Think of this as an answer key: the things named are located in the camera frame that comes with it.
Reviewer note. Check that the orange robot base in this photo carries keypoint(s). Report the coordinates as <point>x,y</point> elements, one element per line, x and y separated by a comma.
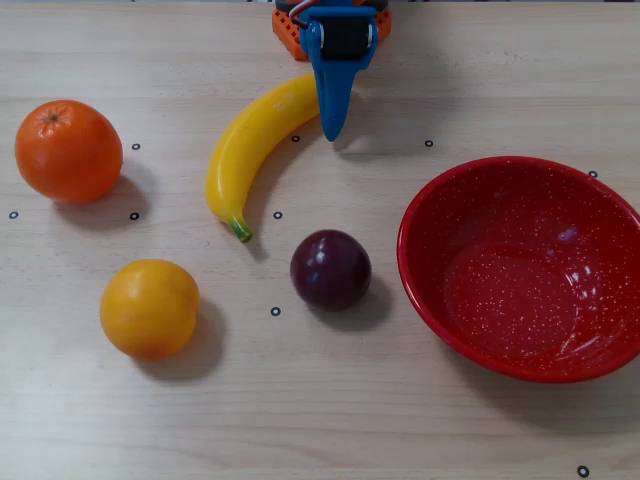
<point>287,35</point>

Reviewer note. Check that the dark purple plum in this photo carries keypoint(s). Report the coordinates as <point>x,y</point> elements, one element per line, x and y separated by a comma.
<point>330,270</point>

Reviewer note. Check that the red speckled bowl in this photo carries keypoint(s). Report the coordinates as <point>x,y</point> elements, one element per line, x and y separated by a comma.
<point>520,300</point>

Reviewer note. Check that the yellow banana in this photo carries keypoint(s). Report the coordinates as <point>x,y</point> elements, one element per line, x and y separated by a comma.
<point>240,150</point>

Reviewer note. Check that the orange fruit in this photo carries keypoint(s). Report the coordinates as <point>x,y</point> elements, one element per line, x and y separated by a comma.
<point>67,150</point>

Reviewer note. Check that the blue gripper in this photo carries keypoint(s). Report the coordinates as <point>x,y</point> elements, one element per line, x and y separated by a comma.
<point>342,39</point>

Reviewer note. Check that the yellow round fruit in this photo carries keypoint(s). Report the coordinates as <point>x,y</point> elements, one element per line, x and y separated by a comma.
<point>149,310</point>

